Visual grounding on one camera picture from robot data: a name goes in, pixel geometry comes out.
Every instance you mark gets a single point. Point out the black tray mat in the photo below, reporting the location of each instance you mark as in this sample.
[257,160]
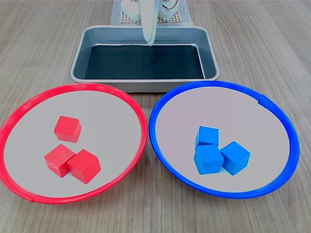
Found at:
[145,63]

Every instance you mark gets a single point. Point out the red cube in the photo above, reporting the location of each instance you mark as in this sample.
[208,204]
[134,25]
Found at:
[67,128]
[57,160]
[83,167]

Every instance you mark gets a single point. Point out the red-rimmed white plate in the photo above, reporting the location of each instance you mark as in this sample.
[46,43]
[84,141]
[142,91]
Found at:
[102,116]

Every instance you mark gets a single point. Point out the steel tray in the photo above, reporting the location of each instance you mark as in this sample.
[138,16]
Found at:
[80,60]

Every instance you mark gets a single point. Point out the blue-rimmed white plate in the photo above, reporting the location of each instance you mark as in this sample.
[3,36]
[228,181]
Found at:
[218,109]

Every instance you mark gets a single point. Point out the blue cube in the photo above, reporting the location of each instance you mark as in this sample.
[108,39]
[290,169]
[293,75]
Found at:
[235,157]
[207,136]
[207,159]

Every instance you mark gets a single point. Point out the pale perforated base plate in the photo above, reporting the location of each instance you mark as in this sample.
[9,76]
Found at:
[126,21]

